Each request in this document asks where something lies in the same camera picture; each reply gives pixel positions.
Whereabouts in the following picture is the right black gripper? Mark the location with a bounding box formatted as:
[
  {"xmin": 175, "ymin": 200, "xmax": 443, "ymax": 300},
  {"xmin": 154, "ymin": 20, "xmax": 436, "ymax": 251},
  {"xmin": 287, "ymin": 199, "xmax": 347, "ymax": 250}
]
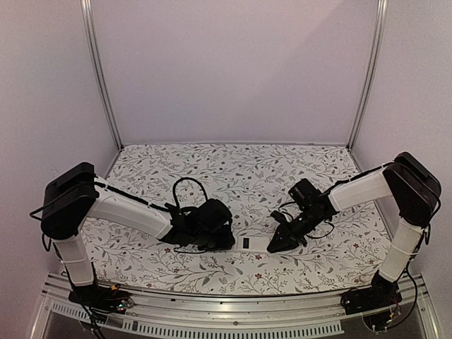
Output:
[{"xmin": 267, "ymin": 208, "xmax": 323, "ymax": 253}]

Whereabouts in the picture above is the white red remote control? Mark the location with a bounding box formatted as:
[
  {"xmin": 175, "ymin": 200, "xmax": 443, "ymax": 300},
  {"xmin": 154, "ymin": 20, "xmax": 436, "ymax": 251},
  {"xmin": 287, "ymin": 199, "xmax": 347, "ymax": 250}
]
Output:
[{"xmin": 232, "ymin": 236, "xmax": 270, "ymax": 253}]

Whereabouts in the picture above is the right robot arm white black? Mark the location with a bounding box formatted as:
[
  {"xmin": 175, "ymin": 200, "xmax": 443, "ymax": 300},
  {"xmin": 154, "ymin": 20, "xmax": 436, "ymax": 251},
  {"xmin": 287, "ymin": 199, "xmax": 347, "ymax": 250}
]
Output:
[{"xmin": 266, "ymin": 152, "xmax": 442, "ymax": 308}]

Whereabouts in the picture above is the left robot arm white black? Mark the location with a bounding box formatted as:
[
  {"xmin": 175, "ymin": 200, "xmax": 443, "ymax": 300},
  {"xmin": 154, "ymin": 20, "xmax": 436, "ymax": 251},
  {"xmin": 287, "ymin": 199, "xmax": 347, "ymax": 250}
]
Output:
[{"xmin": 29, "ymin": 162, "xmax": 235, "ymax": 307}]

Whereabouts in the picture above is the floral patterned table mat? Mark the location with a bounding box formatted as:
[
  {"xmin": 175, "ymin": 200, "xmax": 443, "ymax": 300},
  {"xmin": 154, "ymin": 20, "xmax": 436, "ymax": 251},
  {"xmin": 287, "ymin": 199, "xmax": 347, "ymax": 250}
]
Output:
[{"xmin": 82, "ymin": 144, "xmax": 390, "ymax": 295}]

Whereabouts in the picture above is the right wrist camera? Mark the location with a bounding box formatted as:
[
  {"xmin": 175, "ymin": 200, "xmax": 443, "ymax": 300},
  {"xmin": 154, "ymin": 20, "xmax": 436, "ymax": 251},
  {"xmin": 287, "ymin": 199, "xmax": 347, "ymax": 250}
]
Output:
[{"xmin": 270, "ymin": 210, "xmax": 290, "ymax": 227}]

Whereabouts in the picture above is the front aluminium rail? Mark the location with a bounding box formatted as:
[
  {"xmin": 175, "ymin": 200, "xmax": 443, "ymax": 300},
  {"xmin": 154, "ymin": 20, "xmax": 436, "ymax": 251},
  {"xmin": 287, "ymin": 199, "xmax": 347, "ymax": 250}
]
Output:
[{"xmin": 30, "ymin": 275, "xmax": 442, "ymax": 339}]

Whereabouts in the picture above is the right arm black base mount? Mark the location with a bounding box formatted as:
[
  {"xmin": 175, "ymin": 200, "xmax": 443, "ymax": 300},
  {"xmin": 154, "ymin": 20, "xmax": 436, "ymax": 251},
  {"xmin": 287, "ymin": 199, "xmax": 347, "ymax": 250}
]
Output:
[{"xmin": 340, "ymin": 276, "xmax": 402, "ymax": 315}]

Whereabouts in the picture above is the right aluminium frame post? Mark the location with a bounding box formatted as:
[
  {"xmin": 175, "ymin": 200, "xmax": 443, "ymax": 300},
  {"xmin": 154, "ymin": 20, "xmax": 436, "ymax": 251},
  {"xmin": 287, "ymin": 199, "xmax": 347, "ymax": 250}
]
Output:
[{"xmin": 347, "ymin": 0, "xmax": 388, "ymax": 151}]

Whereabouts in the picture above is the aluminium frame post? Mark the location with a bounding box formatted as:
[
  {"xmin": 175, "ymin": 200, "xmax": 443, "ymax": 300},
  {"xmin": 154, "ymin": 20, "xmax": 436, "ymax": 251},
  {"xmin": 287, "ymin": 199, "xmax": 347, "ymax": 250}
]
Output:
[
  {"xmin": 81, "ymin": 0, "xmax": 124, "ymax": 151},
  {"xmin": 347, "ymin": 0, "xmax": 388, "ymax": 151}
]

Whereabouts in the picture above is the left aluminium frame post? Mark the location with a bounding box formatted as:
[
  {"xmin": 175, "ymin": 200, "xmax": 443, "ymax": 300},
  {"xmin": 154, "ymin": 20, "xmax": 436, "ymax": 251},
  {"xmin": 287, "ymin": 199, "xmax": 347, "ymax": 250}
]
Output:
[{"xmin": 81, "ymin": 0, "xmax": 124, "ymax": 151}]

